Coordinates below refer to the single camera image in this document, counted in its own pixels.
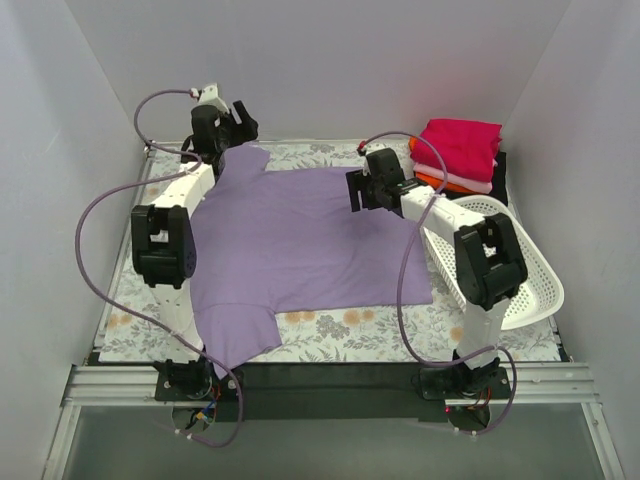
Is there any purple t shirt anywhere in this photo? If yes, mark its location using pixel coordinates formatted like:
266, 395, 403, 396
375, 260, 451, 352
190, 145, 432, 377

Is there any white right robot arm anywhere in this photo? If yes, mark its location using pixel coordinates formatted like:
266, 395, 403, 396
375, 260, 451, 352
346, 146, 528, 399

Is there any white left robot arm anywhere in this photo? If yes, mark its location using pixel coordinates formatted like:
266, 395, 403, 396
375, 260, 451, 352
131, 99, 258, 400

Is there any orange folded t shirt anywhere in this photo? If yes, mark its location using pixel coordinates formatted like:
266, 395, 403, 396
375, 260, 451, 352
408, 138, 473, 194

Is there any pink folded t shirt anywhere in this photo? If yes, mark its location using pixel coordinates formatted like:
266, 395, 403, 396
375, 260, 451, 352
413, 162, 492, 194

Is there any magenta folded t shirt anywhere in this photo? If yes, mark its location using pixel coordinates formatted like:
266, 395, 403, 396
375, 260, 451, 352
420, 118, 502, 183

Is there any black folded t shirt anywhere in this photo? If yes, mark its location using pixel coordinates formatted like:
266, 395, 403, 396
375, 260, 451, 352
444, 151, 509, 206

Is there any floral patterned table mat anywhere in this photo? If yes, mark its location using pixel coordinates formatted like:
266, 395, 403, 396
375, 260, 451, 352
94, 140, 560, 364

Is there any white perforated plastic basket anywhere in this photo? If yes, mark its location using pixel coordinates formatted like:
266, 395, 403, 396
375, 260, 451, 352
423, 195, 564, 331

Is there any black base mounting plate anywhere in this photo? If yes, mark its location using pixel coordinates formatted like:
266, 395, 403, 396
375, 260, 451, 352
153, 360, 510, 423

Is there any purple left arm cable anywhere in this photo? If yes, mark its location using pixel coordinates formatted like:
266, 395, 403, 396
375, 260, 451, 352
74, 87, 245, 449

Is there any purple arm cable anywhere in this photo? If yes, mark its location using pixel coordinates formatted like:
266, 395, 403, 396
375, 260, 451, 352
357, 130, 516, 437
74, 87, 245, 449

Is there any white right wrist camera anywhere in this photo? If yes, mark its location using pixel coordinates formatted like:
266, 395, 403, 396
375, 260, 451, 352
356, 141, 380, 157

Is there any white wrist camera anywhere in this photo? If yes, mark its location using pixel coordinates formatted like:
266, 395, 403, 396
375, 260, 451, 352
356, 141, 380, 157
189, 83, 230, 114

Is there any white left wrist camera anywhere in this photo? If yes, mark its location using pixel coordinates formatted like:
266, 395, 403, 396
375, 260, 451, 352
189, 83, 230, 114

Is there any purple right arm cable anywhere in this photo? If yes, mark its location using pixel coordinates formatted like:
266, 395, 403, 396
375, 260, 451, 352
357, 130, 516, 437

